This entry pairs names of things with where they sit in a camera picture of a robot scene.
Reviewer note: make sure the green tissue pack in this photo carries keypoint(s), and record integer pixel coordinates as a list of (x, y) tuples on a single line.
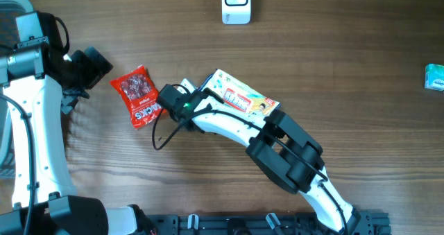
[(434, 77)]

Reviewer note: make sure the yellow wet wipes pack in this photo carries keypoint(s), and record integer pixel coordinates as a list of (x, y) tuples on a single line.
[(239, 95)]

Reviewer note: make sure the red candy bag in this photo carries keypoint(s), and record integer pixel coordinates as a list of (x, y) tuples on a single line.
[(139, 94)]

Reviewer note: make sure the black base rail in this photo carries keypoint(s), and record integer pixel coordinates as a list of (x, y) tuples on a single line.
[(297, 224)]

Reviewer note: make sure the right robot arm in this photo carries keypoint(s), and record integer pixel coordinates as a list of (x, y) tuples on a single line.
[(282, 150)]

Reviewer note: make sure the white barcode scanner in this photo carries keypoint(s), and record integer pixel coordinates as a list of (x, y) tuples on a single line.
[(236, 12)]

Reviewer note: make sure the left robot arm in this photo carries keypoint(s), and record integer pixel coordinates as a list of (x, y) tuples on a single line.
[(39, 85)]

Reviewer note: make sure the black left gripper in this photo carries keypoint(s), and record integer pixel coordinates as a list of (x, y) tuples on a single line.
[(95, 69)]

